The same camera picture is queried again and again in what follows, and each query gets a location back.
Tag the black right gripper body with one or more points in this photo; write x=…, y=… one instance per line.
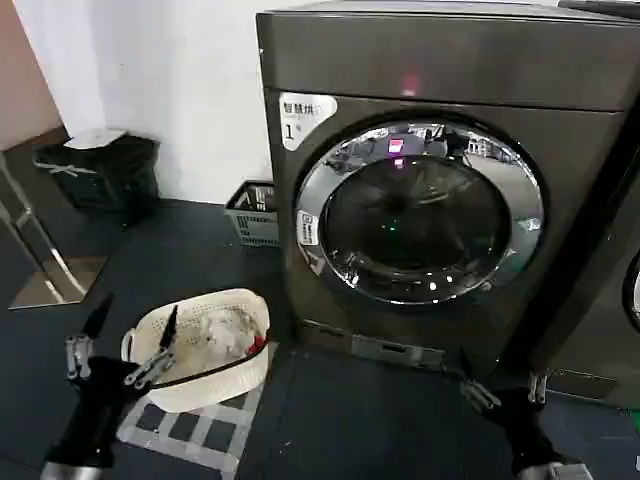
x=527, y=430

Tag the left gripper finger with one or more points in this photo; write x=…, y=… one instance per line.
x=155, y=362
x=77, y=355

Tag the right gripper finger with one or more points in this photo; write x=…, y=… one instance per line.
x=481, y=394
x=538, y=387

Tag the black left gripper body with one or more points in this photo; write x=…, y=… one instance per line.
x=97, y=405

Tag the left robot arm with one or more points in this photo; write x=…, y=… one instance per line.
x=72, y=471

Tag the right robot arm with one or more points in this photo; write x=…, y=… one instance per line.
x=552, y=472

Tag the white perforated laundry basket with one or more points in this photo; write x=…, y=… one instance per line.
x=230, y=375

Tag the white clothes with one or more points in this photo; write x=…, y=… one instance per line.
x=225, y=332

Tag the grey dryer with pale door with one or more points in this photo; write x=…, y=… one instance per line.
x=595, y=330

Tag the grey checkered floor mat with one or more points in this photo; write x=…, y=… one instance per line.
x=200, y=430

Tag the red cloth piece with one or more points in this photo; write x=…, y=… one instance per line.
x=257, y=344

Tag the grey slotted plastic crate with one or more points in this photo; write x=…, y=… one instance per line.
x=255, y=230

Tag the black lined trash bin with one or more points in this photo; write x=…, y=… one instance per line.
x=110, y=180

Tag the round glass dryer door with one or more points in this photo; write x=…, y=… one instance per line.
x=417, y=220

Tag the small white door sticker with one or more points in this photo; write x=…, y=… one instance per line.
x=308, y=228

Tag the white label sticker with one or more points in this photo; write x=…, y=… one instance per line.
x=305, y=112

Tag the grey front-loading dryer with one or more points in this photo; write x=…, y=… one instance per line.
x=450, y=60

